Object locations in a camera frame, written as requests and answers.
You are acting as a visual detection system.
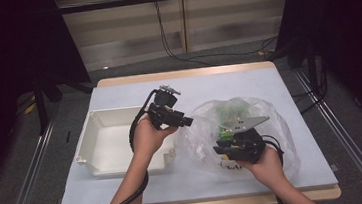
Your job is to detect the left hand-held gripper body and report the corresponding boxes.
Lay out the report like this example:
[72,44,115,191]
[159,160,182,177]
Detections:
[143,83,185,132]

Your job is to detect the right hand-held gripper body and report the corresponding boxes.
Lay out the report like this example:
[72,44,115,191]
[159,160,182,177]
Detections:
[214,115,274,167]

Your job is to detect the clear plastic bag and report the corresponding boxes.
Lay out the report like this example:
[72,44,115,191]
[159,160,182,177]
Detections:
[170,91,303,192]

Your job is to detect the green snack packet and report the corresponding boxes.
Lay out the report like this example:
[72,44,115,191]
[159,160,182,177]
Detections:
[215,104,251,143]

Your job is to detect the white plastic box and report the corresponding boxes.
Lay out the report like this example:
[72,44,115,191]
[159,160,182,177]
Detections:
[69,102,180,183]

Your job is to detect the person's left hand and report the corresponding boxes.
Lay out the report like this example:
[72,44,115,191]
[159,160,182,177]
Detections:
[129,111,182,161]

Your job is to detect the person's right hand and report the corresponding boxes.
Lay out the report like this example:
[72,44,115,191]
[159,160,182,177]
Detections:
[237,145,289,191]

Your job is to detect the wooden table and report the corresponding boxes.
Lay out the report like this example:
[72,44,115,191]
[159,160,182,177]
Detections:
[48,55,343,204]

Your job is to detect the black stand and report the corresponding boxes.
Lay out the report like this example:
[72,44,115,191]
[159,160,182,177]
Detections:
[303,39,332,103]
[30,70,97,135]

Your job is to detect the dark curtain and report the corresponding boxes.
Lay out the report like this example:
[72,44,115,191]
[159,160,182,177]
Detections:
[0,0,102,201]
[268,0,362,146]

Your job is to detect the thin black wall cable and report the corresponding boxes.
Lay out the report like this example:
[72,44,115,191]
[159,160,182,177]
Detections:
[153,0,281,72]

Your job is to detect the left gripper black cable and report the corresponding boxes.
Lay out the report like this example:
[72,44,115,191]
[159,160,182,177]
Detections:
[77,88,172,204]

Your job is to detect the metal floor rail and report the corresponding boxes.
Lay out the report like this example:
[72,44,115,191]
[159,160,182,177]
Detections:
[0,103,71,204]
[294,64,362,204]

